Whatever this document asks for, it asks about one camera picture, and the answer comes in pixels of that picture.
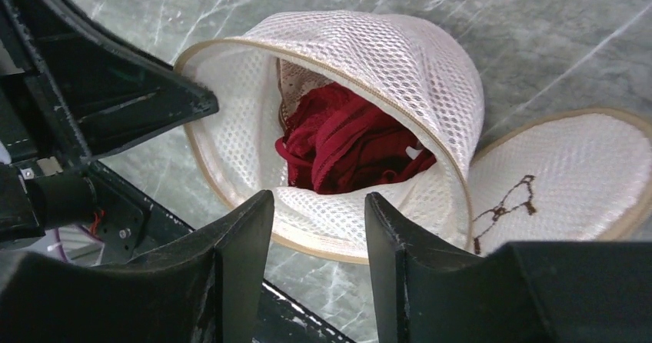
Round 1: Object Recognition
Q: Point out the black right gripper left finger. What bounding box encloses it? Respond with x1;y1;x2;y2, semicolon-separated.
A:
1;190;274;342

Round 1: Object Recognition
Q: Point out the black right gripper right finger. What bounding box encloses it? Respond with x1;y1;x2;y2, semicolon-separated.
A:
364;193;651;342

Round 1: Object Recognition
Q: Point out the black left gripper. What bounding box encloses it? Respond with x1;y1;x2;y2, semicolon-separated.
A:
1;0;219;258

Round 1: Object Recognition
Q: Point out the red bra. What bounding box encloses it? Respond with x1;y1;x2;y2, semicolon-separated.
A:
275;83;437;195

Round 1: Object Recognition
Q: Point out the beige mesh laundry bag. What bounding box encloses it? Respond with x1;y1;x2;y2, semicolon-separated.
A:
174;10;651;264

